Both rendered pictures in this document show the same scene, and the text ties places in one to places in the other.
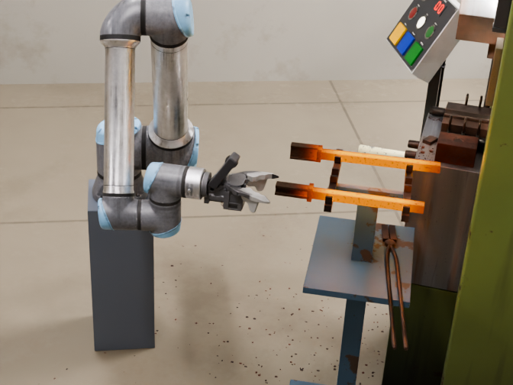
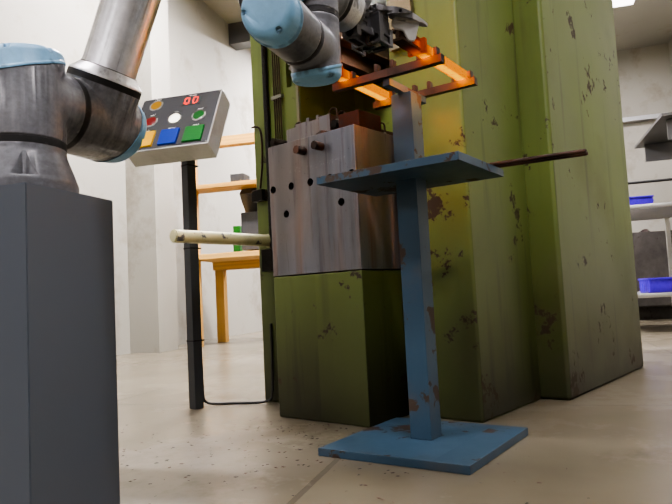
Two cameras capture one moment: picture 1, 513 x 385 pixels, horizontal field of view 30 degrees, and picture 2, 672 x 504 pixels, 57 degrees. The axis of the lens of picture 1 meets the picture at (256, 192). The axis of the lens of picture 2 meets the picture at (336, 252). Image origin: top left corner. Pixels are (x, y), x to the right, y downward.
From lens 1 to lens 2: 2.91 m
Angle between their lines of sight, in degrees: 70
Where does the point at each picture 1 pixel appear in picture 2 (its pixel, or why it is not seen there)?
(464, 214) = not seen: hidden behind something
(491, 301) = (483, 207)
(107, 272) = (54, 337)
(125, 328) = (81, 481)
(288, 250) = not seen: hidden behind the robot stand
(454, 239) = (388, 208)
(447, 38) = (220, 115)
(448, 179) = (376, 142)
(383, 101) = not seen: outside the picture
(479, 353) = (487, 270)
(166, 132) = (129, 58)
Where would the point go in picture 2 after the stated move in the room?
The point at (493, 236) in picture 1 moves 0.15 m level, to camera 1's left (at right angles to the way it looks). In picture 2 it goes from (474, 137) to (462, 126)
